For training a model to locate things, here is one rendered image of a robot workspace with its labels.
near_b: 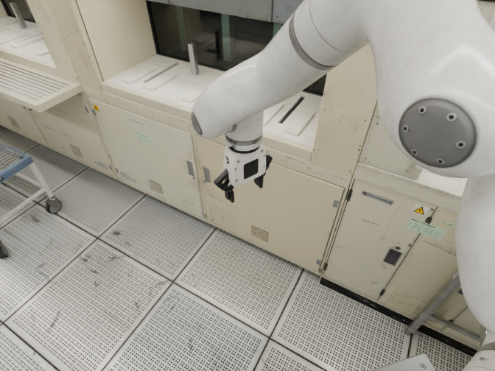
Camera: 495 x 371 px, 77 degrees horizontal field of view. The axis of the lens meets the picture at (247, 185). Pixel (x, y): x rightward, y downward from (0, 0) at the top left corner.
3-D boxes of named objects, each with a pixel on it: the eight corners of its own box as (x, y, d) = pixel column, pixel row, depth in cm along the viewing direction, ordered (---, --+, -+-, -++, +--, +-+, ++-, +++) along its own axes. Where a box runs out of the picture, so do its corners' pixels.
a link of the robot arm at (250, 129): (235, 148, 64) (270, 133, 68) (233, 88, 55) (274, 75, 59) (214, 129, 69) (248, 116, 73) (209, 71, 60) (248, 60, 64)
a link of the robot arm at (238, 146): (236, 147, 64) (237, 158, 66) (270, 133, 68) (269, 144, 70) (216, 129, 69) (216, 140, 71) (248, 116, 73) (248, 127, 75)
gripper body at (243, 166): (234, 155, 66) (236, 192, 74) (272, 138, 70) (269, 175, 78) (216, 138, 70) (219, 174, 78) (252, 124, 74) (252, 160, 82)
